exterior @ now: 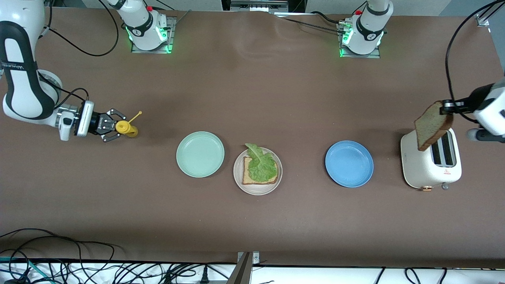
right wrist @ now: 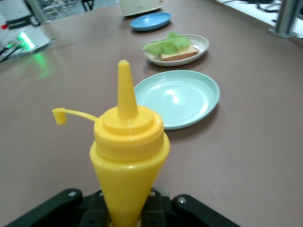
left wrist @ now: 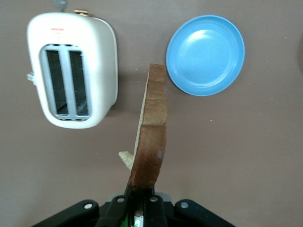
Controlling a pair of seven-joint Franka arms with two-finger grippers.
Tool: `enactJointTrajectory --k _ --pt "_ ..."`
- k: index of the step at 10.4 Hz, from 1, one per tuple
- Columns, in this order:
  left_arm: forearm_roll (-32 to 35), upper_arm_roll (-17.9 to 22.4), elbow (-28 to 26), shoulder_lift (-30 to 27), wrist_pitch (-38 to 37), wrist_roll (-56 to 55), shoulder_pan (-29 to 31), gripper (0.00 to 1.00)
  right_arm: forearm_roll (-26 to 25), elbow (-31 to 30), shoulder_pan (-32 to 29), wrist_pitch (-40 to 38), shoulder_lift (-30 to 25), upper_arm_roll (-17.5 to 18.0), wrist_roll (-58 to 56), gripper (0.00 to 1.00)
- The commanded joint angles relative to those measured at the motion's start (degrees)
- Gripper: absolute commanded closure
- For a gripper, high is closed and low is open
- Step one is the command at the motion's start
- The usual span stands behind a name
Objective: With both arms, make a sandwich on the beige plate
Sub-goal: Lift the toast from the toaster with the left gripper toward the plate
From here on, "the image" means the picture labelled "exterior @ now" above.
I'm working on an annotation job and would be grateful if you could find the yellow mustard squeeze bottle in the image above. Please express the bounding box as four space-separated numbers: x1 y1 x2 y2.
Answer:
115 111 142 138

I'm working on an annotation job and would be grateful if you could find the brown bread slice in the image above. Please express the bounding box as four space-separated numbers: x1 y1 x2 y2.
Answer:
242 157 279 185
414 101 454 152

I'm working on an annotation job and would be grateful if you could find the green lettuce leaf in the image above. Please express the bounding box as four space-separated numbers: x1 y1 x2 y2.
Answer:
245 143 278 183

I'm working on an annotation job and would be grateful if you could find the mint green plate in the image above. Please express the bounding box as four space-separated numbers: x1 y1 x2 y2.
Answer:
176 131 225 178

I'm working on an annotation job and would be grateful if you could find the blue plate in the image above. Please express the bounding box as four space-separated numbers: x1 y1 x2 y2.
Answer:
325 140 374 188

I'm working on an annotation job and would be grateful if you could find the beige plate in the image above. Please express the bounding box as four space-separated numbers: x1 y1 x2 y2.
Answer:
233 147 283 196

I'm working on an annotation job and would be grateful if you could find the white two-slot toaster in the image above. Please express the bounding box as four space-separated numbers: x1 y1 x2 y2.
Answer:
400 127 462 192

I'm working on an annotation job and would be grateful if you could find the grey metal fixture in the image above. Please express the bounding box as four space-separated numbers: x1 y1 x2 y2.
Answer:
230 0 289 12

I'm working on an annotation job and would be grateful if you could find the aluminium frame profile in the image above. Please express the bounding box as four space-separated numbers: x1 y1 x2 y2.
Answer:
476 0 505 27

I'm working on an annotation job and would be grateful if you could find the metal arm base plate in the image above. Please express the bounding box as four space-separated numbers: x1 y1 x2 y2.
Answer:
337 21 382 59
131 16 176 54

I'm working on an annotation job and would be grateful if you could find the black looped floor cable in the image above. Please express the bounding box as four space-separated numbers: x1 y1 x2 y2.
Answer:
0 228 119 262

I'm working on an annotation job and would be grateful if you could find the teal cable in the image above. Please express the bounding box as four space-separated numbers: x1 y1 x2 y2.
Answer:
0 256 50 284

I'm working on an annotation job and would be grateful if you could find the thin black cable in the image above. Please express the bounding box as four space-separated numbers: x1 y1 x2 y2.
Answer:
310 11 344 24

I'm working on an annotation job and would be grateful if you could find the black braided cable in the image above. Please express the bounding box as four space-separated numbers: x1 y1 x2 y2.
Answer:
276 16 348 34

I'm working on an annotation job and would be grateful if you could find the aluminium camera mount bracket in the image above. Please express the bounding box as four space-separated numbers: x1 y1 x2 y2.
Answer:
227 251 260 284

